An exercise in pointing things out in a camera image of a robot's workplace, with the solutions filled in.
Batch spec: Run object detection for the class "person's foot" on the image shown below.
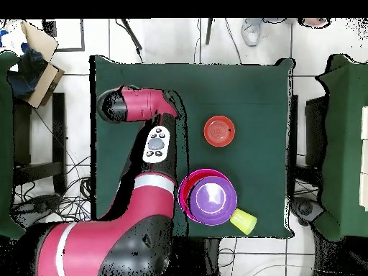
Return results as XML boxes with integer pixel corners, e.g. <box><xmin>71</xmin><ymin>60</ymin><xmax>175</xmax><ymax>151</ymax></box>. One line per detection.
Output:
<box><xmin>297</xmin><ymin>18</ymin><xmax>330</xmax><ymax>29</ymax></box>
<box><xmin>240</xmin><ymin>18</ymin><xmax>264</xmax><ymax>47</ymax></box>

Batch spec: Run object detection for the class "black tripod leg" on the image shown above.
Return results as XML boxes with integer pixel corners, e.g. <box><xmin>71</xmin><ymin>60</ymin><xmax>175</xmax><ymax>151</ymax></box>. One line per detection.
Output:
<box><xmin>205</xmin><ymin>17</ymin><xmax>214</xmax><ymax>46</ymax></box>
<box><xmin>115</xmin><ymin>18</ymin><xmax>144</xmax><ymax>63</ymax></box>

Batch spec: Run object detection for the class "tangle of floor cables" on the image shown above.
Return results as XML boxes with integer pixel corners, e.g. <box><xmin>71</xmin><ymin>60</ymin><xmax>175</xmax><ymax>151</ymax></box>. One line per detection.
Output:
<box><xmin>12</xmin><ymin>155</ymin><xmax>97</xmax><ymax>224</ymax></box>

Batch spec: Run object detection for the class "large orange bowl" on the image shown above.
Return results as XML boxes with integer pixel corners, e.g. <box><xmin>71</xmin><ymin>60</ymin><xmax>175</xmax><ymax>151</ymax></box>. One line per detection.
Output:
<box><xmin>181</xmin><ymin>171</ymin><xmax>208</xmax><ymax>215</ymax></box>

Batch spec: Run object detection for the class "black box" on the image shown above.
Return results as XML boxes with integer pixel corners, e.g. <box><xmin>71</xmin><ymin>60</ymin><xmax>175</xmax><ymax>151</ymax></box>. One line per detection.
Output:
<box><xmin>304</xmin><ymin>96</ymin><xmax>328</xmax><ymax>167</ymax></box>

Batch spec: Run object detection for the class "black square frame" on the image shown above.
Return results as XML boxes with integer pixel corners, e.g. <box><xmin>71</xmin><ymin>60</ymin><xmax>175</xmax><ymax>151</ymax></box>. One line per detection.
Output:
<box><xmin>42</xmin><ymin>18</ymin><xmax>86</xmax><ymax>52</ymax></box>

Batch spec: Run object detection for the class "green-covered side table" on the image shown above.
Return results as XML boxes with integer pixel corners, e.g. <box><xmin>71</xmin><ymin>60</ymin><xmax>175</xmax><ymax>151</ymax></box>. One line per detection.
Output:
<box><xmin>0</xmin><ymin>50</ymin><xmax>27</xmax><ymax>241</ymax></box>
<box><xmin>313</xmin><ymin>53</ymin><xmax>368</xmax><ymax>242</ymax></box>

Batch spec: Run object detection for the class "black stool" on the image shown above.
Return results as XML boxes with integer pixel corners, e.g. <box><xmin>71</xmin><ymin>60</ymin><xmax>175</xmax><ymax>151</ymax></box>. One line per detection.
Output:
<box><xmin>12</xmin><ymin>91</ymin><xmax>68</xmax><ymax>195</ymax></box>

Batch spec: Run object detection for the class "cardboard box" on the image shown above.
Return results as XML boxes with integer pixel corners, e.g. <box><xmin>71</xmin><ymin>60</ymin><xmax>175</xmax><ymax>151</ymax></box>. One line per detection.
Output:
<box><xmin>6</xmin><ymin>20</ymin><xmax>65</xmax><ymax>110</ymax></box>

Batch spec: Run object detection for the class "dark blue cloth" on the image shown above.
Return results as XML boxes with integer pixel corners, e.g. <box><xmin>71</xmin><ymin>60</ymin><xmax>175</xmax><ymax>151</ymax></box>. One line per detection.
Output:
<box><xmin>6</xmin><ymin>42</ymin><xmax>48</xmax><ymax>100</ymax></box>

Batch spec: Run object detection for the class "pale yellow cup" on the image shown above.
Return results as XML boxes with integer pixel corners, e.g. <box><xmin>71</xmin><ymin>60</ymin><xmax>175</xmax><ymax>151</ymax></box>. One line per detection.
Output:
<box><xmin>229</xmin><ymin>208</ymin><xmax>258</xmax><ymax>236</ymax></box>

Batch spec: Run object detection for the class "large pink bowl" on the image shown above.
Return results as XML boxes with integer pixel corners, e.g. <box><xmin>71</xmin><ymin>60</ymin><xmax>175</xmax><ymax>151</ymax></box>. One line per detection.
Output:
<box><xmin>178</xmin><ymin>168</ymin><xmax>231</xmax><ymax>223</ymax></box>

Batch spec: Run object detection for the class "dark green tablecloth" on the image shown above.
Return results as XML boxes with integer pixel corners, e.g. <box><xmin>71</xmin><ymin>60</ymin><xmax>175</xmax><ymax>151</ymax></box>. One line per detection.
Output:
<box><xmin>90</xmin><ymin>55</ymin><xmax>295</xmax><ymax>239</ymax></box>

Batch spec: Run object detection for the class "purple bowl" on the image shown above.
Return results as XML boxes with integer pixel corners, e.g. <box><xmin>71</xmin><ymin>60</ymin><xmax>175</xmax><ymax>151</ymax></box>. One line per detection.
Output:
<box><xmin>188</xmin><ymin>175</ymin><xmax>239</xmax><ymax>227</ymax></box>

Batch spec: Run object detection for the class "black pedestal foot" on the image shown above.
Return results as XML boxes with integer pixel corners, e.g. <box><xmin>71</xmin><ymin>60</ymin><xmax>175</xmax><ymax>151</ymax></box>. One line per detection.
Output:
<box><xmin>290</xmin><ymin>196</ymin><xmax>324</xmax><ymax>226</ymax></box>
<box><xmin>11</xmin><ymin>193</ymin><xmax>63</xmax><ymax>228</ymax></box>

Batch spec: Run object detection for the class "white box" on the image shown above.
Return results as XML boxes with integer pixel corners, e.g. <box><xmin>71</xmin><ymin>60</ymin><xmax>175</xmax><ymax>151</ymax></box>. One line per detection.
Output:
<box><xmin>360</xmin><ymin>106</ymin><xmax>368</xmax><ymax>141</ymax></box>
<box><xmin>360</xmin><ymin>140</ymin><xmax>368</xmax><ymax>174</ymax></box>

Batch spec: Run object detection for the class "small orange bowl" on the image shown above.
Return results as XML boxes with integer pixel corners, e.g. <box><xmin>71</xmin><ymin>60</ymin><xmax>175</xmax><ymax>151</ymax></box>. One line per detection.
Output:
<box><xmin>203</xmin><ymin>115</ymin><xmax>236</xmax><ymax>148</ymax></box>

